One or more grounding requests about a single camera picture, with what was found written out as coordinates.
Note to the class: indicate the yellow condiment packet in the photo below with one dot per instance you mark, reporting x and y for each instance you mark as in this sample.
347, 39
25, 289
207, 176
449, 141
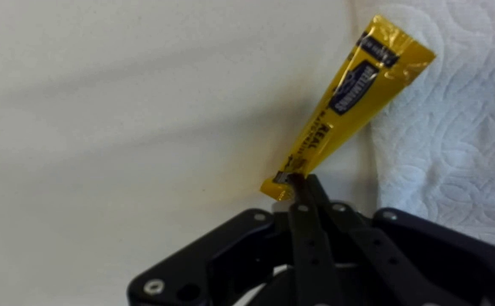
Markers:
382, 61

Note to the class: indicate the white paper towel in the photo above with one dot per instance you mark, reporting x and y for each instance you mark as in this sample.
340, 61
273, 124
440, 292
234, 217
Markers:
433, 144

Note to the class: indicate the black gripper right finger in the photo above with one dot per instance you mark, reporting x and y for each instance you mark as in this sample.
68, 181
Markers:
389, 258

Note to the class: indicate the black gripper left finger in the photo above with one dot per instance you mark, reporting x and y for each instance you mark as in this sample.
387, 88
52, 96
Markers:
217, 266

